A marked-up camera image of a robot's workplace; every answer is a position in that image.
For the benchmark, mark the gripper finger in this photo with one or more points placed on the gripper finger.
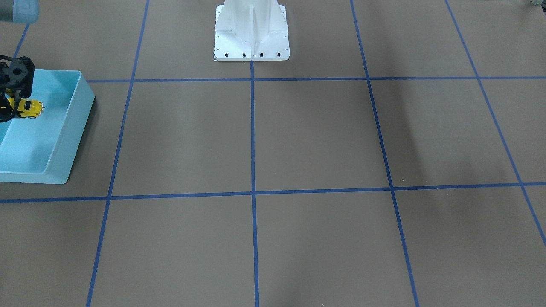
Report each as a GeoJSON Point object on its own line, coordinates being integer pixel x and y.
{"type": "Point", "coordinates": [4, 109]}
{"type": "Point", "coordinates": [14, 103]}

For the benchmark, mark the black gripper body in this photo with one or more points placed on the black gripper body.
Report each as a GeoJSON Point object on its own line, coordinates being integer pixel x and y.
{"type": "Point", "coordinates": [19, 72]}

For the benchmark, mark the yellow beetle toy car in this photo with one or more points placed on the yellow beetle toy car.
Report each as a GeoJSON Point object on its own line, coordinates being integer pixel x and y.
{"type": "Point", "coordinates": [30, 108]}

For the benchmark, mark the light blue plastic bin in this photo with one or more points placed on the light blue plastic bin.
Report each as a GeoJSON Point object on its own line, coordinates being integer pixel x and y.
{"type": "Point", "coordinates": [43, 150]}

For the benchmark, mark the white camera pedestal column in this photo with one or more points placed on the white camera pedestal column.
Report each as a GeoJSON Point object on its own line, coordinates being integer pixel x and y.
{"type": "Point", "coordinates": [251, 30]}

